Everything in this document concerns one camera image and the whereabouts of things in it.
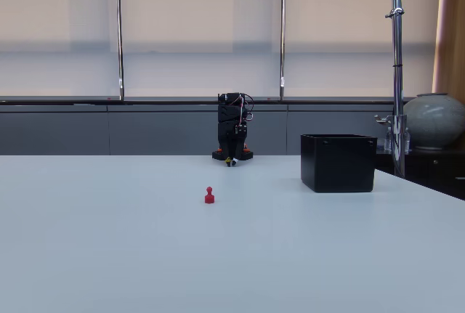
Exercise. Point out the wooden wall panel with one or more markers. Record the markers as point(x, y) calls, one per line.
point(450, 29)

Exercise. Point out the chrome stand pole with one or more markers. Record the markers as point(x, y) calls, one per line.
point(397, 73)

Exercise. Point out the grey low window cabinet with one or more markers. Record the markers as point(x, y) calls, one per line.
point(109, 131)

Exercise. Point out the dark sideboard cabinet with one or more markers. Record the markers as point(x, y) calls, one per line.
point(436, 171)

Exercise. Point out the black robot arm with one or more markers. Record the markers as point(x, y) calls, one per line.
point(228, 111)

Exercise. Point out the clear water bottle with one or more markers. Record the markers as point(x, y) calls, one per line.
point(407, 140)
point(388, 140)

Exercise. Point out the grey round ceramic vase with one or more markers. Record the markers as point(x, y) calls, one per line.
point(434, 120)

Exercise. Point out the chrome window mullion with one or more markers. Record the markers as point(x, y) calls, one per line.
point(119, 37)
point(282, 37)

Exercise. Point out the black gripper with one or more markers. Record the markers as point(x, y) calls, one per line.
point(230, 134)

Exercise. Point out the black plastic box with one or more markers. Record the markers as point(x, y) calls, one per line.
point(338, 164)

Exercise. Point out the metal pole clamp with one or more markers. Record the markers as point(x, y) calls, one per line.
point(385, 119)

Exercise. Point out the black orange robot base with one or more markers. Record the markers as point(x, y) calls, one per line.
point(218, 154)

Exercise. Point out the small red round object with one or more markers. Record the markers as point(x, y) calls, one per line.
point(209, 197)

